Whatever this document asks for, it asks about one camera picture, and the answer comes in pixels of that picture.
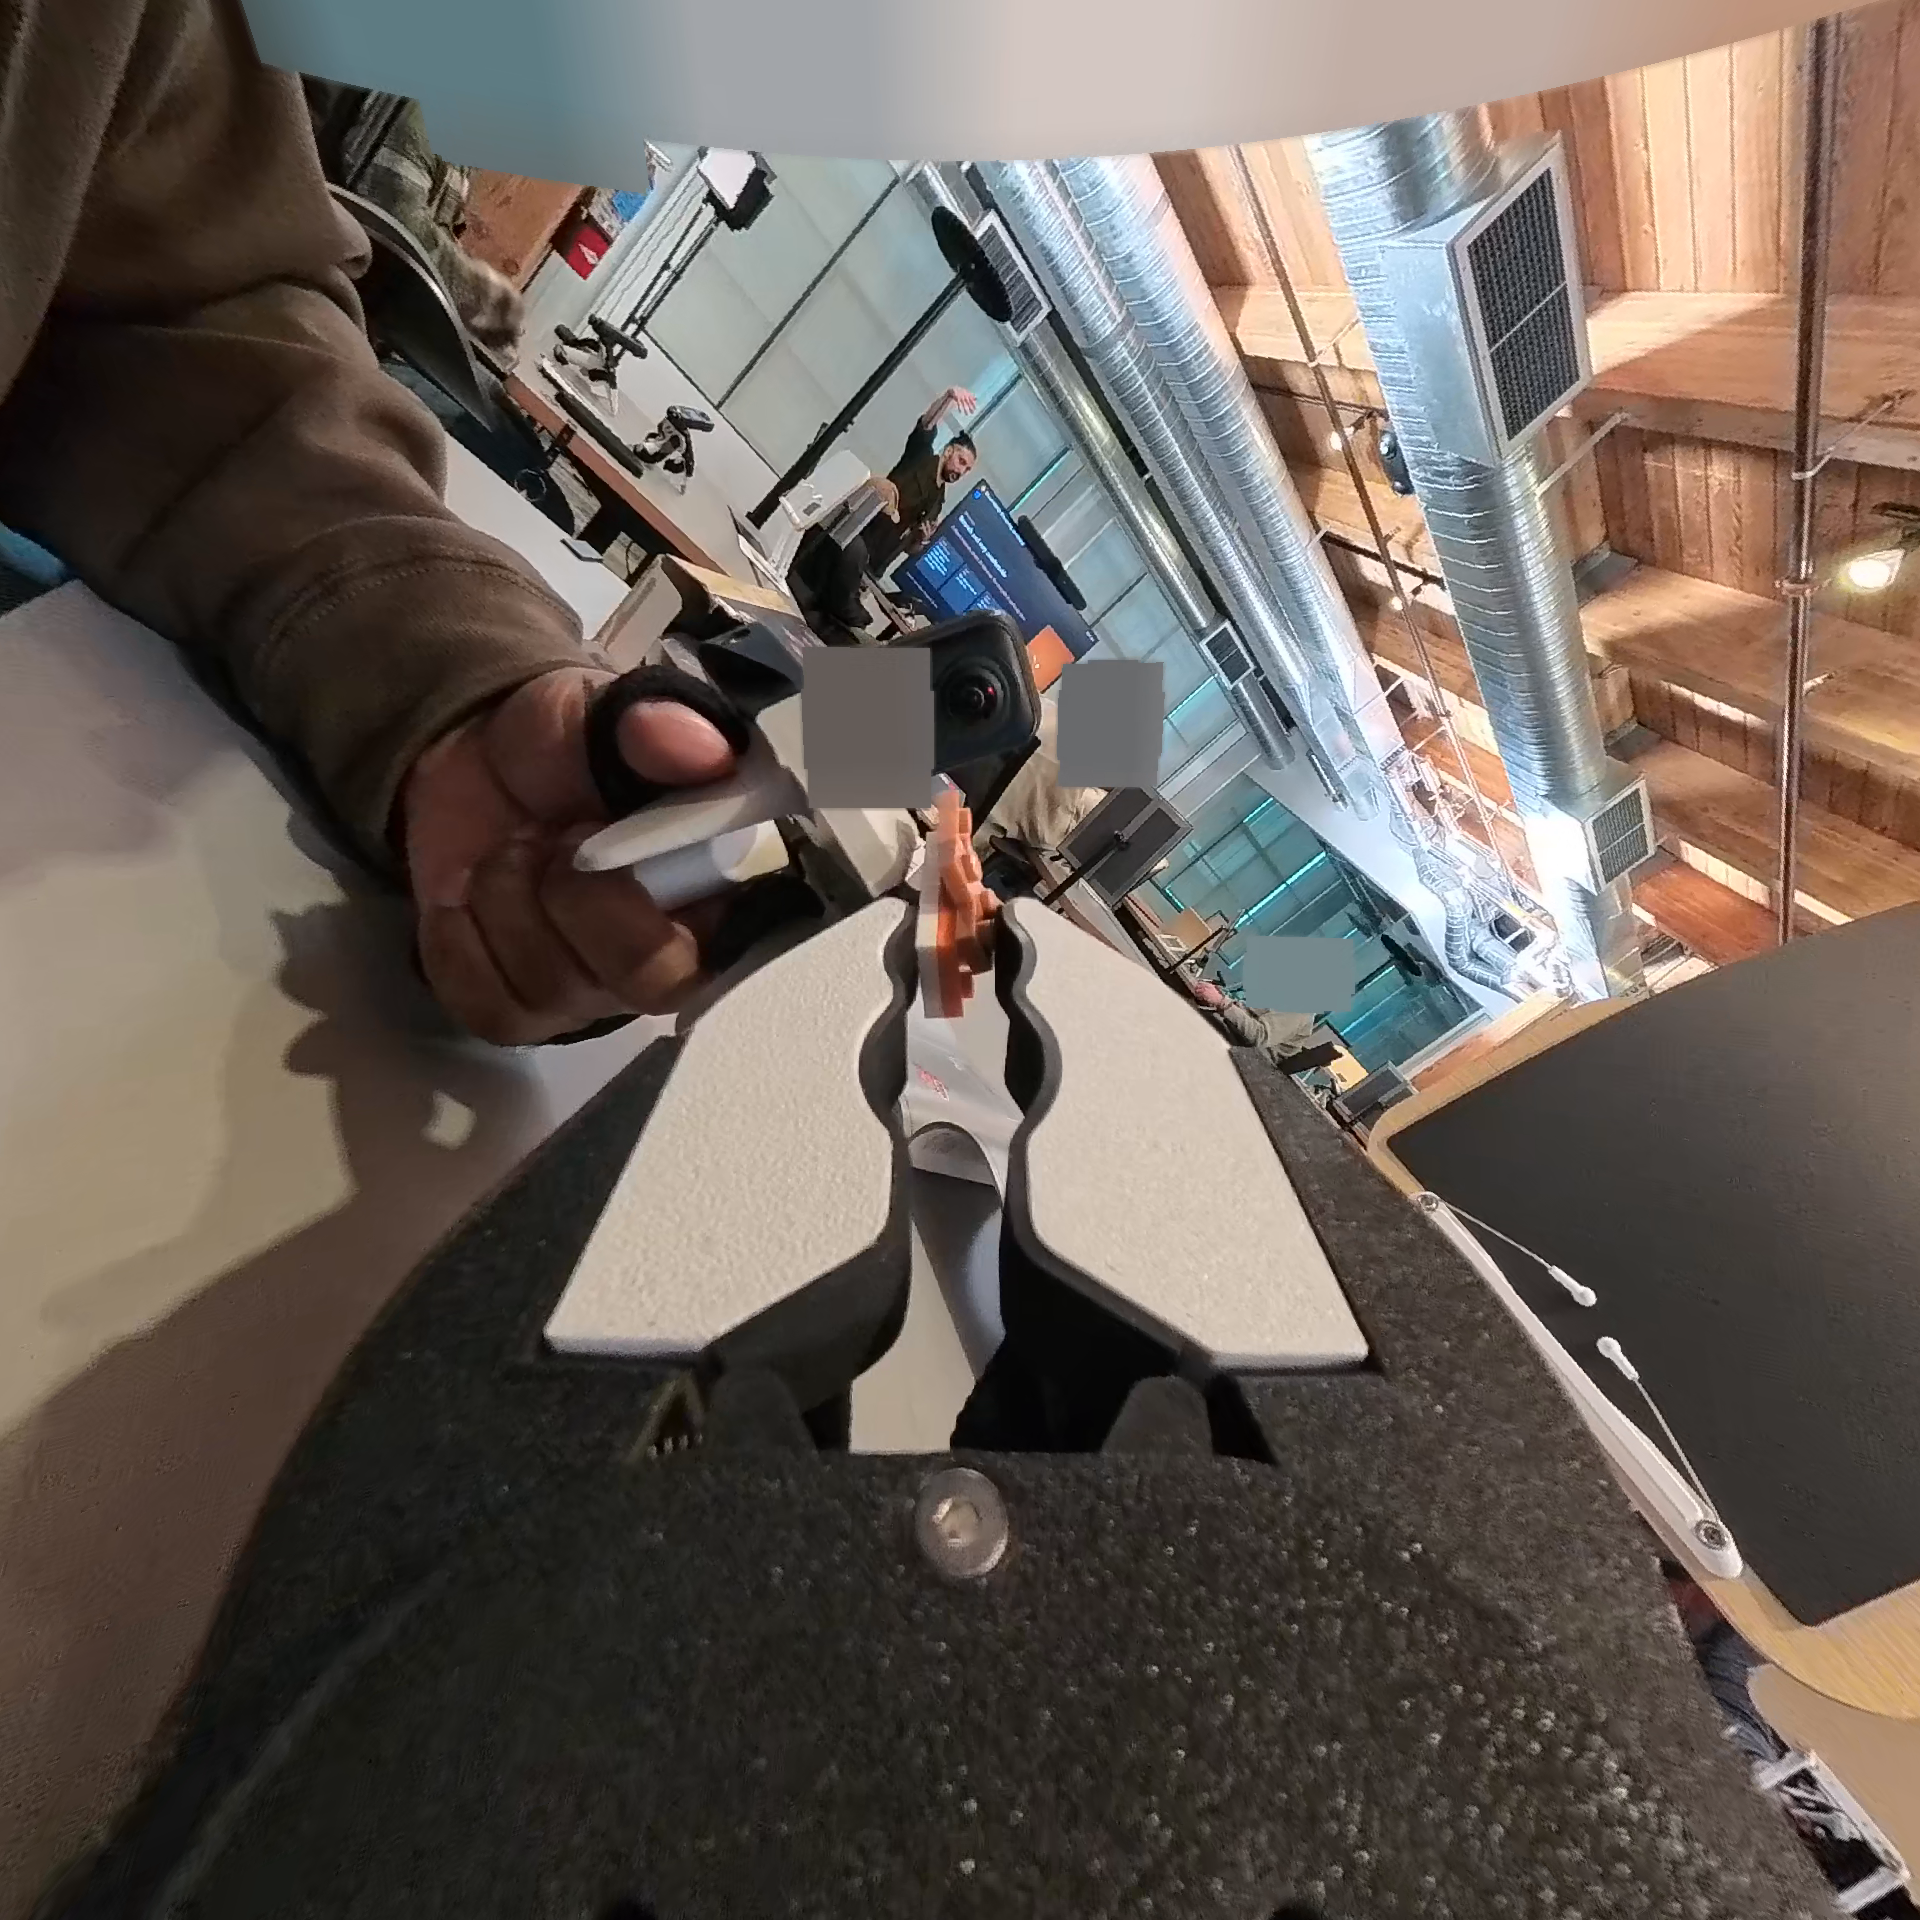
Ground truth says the person's left hand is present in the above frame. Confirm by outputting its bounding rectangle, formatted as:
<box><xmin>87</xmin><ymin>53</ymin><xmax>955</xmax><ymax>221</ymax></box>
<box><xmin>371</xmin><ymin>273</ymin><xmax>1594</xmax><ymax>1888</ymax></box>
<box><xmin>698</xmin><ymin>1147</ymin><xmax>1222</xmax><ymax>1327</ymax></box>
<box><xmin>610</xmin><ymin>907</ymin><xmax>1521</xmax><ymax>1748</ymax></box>
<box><xmin>403</xmin><ymin>667</ymin><xmax>741</xmax><ymax>1046</ymax></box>

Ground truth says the white metal bar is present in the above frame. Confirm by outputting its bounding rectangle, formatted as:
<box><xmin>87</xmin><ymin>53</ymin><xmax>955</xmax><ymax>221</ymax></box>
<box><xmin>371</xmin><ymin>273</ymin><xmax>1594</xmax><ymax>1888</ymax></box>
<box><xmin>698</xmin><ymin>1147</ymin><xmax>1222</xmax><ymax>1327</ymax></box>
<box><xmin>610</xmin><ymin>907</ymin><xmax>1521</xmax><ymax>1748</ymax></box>
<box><xmin>1417</xmin><ymin>1190</ymin><xmax>1747</xmax><ymax>1580</ymax></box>

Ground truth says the large silver duct with vents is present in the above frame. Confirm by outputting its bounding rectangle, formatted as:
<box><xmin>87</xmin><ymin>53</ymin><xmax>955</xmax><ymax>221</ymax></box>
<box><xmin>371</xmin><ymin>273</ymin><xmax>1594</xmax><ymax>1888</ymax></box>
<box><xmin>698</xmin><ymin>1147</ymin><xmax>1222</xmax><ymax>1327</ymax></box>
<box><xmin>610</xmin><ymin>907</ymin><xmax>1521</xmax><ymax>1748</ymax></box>
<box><xmin>1306</xmin><ymin>128</ymin><xmax>1660</xmax><ymax>963</ymax></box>

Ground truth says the grey monitor back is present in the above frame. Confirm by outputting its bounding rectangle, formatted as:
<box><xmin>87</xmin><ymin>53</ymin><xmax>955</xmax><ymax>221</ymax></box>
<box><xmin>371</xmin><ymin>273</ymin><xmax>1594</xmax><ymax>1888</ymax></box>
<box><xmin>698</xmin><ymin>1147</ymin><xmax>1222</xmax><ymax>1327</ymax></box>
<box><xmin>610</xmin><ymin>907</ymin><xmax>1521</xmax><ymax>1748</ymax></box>
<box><xmin>1068</xmin><ymin>787</ymin><xmax>1198</xmax><ymax>902</ymax></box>

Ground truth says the orange plate assembly grey underside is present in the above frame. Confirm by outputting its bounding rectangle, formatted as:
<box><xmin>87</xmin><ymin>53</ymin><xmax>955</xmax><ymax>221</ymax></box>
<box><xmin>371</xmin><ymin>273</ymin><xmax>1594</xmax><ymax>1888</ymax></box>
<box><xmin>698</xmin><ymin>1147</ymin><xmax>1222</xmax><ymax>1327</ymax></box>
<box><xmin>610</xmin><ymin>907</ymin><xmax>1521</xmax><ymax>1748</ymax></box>
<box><xmin>913</xmin><ymin>787</ymin><xmax>999</xmax><ymax>1024</ymax></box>

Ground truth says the black light stand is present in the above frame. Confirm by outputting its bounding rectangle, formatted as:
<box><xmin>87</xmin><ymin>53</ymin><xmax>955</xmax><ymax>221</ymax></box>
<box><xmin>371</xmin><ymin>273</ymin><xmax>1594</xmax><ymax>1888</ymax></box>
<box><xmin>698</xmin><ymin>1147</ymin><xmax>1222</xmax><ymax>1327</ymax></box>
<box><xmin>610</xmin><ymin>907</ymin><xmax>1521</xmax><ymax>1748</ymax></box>
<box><xmin>748</xmin><ymin>200</ymin><xmax>1038</xmax><ymax>527</ymax></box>

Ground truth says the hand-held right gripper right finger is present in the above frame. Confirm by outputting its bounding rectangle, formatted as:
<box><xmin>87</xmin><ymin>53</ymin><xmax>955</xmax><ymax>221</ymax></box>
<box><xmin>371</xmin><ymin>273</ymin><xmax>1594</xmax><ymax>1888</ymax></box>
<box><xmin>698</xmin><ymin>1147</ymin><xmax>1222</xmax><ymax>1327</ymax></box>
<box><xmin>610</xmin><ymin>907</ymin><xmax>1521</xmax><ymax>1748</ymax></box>
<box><xmin>991</xmin><ymin>893</ymin><xmax>1373</xmax><ymax>1375</ymax></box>

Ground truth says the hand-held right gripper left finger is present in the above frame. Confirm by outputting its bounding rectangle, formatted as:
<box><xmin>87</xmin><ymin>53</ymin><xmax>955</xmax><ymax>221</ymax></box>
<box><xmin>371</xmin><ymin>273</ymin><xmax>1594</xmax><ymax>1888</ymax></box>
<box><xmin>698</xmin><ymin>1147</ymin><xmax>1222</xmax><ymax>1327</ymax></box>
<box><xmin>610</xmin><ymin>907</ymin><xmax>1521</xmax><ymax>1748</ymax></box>
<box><xmin>540</xmin><ymin>896</ymin><xmax>916</xmax><ymax>1367</ymax></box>

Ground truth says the grey instruction booklet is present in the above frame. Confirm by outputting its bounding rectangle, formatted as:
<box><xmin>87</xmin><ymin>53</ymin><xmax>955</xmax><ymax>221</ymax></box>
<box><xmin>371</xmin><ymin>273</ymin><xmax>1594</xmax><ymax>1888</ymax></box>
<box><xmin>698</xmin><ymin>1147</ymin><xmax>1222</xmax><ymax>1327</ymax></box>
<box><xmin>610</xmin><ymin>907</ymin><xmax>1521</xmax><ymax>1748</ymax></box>
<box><xmin>895</xmin><ymin>1027</ymin><xmax>1039</xmax><ymax>1396</ymax></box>

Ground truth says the black wooden-edged table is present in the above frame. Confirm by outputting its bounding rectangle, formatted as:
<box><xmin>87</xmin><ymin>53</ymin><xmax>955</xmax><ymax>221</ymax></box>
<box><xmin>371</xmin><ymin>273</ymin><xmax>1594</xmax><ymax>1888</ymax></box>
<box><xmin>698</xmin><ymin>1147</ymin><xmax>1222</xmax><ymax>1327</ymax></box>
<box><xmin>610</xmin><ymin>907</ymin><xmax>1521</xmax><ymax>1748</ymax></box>
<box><xmin>1367</xmin><ymin>900</ymin><xmax>1920</xmax><ymax>1728</ymax></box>

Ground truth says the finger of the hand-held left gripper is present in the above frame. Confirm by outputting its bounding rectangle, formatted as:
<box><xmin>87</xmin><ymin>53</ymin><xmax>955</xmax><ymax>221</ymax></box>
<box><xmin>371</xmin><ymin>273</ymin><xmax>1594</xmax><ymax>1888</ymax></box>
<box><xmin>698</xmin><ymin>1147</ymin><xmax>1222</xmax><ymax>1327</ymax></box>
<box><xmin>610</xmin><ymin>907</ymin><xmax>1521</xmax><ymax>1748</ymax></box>
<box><xmin>817</xmin><ymin>809</ymin><xmax>921</xmax><ymax>904</ymax></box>

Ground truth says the metal ceiling pipe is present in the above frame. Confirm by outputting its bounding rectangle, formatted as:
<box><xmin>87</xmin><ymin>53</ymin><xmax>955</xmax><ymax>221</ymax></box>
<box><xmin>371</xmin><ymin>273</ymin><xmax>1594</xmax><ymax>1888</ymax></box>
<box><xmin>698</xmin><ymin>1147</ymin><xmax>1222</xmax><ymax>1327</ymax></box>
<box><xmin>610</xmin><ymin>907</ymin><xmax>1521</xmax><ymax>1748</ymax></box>
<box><xmin>1775</xmin><ymin>16</ymin><xmax>1839</xmax><ymax>945</ymax></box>

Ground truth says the white cable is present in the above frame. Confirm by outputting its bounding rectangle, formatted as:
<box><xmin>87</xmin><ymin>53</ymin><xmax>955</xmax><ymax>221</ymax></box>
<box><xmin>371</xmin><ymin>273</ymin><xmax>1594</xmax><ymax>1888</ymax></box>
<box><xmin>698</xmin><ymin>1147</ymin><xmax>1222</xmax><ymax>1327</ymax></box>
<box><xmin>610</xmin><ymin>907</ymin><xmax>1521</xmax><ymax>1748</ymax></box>
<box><xmin>1597</xmin><ymin>1336</ymin><xmax>1713</xmax><ymax>1518</ymax></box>
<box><xmin>1439</xmin><ymin>1200</ymin><xmax>1595</xmax><ymax>1304</ymax></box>

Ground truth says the long silver air duct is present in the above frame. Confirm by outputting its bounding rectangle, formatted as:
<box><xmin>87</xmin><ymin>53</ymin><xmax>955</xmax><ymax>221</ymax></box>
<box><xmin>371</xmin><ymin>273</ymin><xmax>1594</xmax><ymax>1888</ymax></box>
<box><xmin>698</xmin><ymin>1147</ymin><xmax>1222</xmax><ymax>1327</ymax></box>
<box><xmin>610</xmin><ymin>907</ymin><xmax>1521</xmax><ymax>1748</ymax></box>
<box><xmin>1050</xmin><ymin>151</ymin><xmax>1367</xmax><ymax>723</ymax></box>
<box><xmin>966</xmin><ymin>158</ymin><xmax>1247</xmax><ymax>646</ymax></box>

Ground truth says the person's left forearm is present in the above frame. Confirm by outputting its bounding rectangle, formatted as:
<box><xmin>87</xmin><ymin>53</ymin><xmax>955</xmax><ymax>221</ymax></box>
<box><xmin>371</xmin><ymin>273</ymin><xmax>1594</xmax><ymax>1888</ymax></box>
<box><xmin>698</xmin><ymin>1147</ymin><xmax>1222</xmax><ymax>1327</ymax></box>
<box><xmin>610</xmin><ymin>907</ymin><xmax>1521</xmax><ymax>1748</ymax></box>
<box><xmin>0</xmin><ymin>0</ymin><xmax>602</xmax><ymax>887</ymax></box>

